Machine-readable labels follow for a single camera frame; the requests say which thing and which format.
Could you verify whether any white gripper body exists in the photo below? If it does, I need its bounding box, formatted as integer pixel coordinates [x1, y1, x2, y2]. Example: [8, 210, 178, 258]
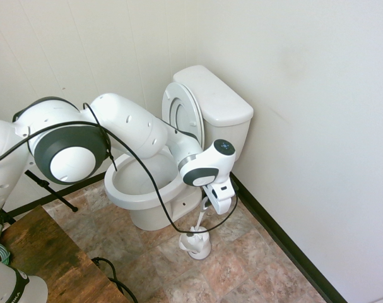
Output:
[206, 179, 239, 216]

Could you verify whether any white toilet brush grey handle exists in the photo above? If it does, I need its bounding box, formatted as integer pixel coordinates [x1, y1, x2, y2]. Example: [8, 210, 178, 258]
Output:
[178, 197, 211, 251]

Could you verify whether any white toilet brush holder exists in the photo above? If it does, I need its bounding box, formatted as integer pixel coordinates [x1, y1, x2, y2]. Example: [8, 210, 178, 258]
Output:
[178, 226, 212, 261]

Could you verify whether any white toilet tank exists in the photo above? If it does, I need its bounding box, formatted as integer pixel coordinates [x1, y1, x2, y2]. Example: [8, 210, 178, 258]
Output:
[202, 109, 252, 165]

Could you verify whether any white ceramic toilet bowl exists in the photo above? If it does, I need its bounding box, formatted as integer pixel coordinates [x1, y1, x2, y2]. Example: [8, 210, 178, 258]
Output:
[103, 147, 211, 232]

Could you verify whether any white toilet seat cover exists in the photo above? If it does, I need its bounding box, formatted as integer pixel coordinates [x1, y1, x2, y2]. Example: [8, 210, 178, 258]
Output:
[174, 82, 206, 149]

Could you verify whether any white toilet tank lid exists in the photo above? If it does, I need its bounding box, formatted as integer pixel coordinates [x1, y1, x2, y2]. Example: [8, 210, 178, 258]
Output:
[172, 65, 254, 128]

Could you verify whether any long black baseboard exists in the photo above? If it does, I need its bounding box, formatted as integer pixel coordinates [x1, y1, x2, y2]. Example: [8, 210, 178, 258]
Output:
[230, 172, 350, 303]

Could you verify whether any short black baseboard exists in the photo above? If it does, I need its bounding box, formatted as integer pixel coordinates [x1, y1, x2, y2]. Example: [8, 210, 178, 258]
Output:
[3, 171, 107, 219]

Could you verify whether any brown wooden table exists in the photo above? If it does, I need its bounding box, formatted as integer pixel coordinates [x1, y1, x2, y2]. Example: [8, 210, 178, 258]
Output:
[0, 204, 129, 303]

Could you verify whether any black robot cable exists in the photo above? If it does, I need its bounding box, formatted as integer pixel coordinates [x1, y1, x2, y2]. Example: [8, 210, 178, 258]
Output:
[0, 102, 240, 238]

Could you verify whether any white toilet seat ring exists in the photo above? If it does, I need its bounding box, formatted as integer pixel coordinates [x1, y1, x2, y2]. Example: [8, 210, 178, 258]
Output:
[162, 81, 203, 149]

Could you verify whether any black cable on table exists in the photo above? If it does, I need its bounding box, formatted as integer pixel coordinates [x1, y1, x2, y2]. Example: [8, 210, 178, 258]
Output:
[90, 256, 139, 303]

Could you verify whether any black camera tripod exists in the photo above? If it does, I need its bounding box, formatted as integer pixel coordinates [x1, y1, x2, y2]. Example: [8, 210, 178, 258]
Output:
[0, 169, 79, 225]

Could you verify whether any green coiled cable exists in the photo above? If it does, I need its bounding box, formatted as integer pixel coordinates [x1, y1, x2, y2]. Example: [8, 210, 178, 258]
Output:
[0, 241, 12, 270]

